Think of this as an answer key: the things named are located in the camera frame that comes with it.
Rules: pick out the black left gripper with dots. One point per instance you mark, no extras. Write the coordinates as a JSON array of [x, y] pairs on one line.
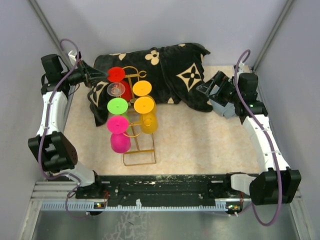
[[91, 76]]

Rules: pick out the orange plastic wine glass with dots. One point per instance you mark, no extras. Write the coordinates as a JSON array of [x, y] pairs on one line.
[[142, 88]]

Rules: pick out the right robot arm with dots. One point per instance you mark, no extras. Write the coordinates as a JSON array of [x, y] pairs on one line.
[[276, 180]]

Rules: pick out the light blue denim cloth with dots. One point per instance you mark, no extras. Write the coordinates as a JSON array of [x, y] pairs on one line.
[[227, 111]]

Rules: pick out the grey cable duct strip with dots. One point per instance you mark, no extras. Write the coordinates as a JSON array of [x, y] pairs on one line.
[[221, 205]]

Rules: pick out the pink plastic wine glass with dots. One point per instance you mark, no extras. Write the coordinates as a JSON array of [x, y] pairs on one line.
[[119, 141]]

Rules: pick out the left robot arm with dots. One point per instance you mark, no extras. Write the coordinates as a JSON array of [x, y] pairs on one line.
[[55, 154]]

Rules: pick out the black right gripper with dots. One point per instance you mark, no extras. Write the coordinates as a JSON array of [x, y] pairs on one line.
[[221, 81]]

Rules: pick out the green plastic wine glass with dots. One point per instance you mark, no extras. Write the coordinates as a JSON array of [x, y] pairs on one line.
[[118, 107]]

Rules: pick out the clear wine glass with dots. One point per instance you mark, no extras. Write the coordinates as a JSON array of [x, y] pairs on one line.
[[116, 89]]

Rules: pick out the gold wire glass rack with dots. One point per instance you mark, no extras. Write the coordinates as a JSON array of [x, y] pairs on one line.
[[142, 150]]

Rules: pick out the red plastic wine glass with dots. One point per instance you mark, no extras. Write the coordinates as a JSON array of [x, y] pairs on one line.
[[117, 75]]

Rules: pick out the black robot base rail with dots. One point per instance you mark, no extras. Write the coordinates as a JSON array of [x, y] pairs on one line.
[[171, 190]]

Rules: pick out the black patterned plush blanket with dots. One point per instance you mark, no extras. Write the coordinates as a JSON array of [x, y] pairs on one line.
[[174, 72]]

